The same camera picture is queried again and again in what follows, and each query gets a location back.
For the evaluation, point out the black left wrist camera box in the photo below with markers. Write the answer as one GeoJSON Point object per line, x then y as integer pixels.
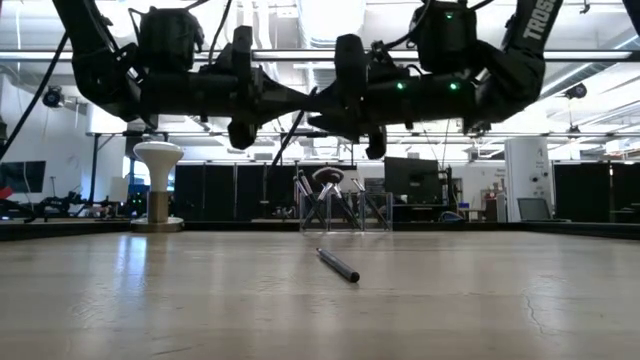
{"type": "Point", "coordinates": [167, 40]}

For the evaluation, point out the white lamp shade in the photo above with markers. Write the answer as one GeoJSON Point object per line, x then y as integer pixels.
{"type": "Point", "coordinates": [352, 177]}

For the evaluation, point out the black background robot arm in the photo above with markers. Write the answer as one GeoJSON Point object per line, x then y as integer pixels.
{"type": "Point", "coordinates": [15, 210]}

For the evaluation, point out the black ceiling camera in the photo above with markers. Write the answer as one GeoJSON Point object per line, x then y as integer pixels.
{"type": "Point", "coordinates": [576, 91]}
{"type": "Point", "coordinates": [52, 97]}

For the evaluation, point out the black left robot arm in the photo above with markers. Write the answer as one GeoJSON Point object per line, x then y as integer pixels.
{"type": "Point", "coordinates": [95, 75]}

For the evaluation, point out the long ceiling light fixture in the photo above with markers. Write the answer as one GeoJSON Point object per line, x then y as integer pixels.
{"type": "Point", "coordinates": [590, 55]}

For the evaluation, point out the black partition panel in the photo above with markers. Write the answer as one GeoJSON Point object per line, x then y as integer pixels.
{"type": "Point", "coordinates": [580, 192]}

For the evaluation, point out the grey office chair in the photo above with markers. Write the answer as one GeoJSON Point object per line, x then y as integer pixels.
{"type": "Point", "coordinates": [534, 209]}

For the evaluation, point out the silver ceiling air duct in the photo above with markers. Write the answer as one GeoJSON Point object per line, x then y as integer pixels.
{"type": "Point", "coordinates": [325, 20]}

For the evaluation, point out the dark wall screen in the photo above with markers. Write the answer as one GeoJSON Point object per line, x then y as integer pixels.
{"type": "Point", "coordinates": [22, 176]}

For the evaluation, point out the white pillar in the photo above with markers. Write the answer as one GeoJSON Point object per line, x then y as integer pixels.
{"type": "Point", "coordinates": [525, 175]}

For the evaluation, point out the black computer monitor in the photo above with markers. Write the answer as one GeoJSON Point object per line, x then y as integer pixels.
{"type": "Point", "coordinates": [412, 180]}

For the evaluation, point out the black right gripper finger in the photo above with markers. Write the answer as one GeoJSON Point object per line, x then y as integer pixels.
{"type": "Point", "coordinates": [350, 70]}
{"type": "Point", "coordinates": [377, 144]}

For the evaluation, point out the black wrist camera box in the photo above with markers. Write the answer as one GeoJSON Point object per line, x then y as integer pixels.
{"type": "Point", "coordinates": [445, 40]}
{"type": "Point", "coordinates": [167, 40]}

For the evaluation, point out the black room divider row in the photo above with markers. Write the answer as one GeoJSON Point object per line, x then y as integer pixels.
{"type": "Point", "coordinates": [220, 192]}

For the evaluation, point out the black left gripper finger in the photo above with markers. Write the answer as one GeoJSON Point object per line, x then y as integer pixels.
{"type": "Point", "coordinates": [242, 135]}
{"type": "Point", "coordinates": [270, 97]}

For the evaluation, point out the white mushroom lamp brass base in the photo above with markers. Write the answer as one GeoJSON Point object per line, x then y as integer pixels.
{"type": "Point", "coordinates": [159, 160]}

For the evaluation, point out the blue bag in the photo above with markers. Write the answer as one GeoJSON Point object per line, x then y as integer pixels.
{"type": "Point", "coordinates": [452, 217]}

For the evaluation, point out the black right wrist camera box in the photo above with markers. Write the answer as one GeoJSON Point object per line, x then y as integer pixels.
{"type": "Point", "coordinates": [445, 40]}

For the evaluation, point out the clear acrylic brush organizer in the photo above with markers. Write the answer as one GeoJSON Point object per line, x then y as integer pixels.
{"type": "Point", "coordinates": [363, 215]}

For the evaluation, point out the fan makeup brush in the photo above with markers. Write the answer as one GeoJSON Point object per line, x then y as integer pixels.
{"type": "Point", "coordinates": [328, 175]}

